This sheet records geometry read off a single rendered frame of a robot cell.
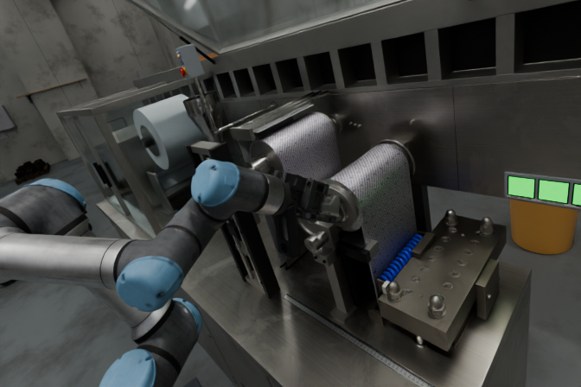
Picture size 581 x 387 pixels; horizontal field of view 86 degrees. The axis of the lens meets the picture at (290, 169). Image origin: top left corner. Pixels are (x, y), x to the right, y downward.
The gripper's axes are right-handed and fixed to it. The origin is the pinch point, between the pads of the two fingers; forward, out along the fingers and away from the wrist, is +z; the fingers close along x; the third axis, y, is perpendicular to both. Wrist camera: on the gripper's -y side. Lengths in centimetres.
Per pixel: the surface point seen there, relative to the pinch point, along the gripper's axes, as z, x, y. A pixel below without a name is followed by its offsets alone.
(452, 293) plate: 21.9, -21.3, -9.5
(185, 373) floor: 52, 120, -119
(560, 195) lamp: 32, -35, 18
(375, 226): 11.7, -4.3, 0.6
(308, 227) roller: 10.1, 15.9, -5.2
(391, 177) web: 13.7, -4.2, 13.7
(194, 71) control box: -20, 54, 34
